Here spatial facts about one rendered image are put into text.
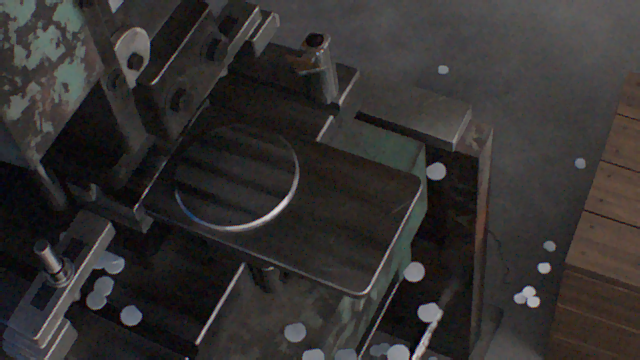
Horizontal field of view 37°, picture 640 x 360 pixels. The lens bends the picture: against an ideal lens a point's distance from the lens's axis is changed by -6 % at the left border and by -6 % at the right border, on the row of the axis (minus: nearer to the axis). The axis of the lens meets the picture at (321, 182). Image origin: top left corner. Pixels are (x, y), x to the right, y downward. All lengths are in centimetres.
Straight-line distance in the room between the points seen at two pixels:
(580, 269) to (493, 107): 66
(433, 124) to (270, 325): 31
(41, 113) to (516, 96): 145
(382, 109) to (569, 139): 83
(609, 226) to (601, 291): 9
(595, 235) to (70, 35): 94
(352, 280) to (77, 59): 35
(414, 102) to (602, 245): 39
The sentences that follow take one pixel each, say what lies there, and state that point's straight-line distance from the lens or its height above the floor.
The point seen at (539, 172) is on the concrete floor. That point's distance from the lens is 191.
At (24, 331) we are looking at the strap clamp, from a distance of 100.
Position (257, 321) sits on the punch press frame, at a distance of 106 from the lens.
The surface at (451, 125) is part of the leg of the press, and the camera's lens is 117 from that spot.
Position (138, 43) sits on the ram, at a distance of 82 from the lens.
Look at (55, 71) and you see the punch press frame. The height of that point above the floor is 111.
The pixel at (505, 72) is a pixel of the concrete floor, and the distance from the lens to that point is 206.
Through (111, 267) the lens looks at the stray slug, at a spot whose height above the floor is 71.
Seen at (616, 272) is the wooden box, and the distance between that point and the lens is 142.
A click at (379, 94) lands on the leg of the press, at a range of 120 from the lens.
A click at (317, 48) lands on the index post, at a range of 106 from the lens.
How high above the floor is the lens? 158
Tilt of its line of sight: 56 degrees down
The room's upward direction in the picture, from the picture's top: 11 degrees counter-clockwise
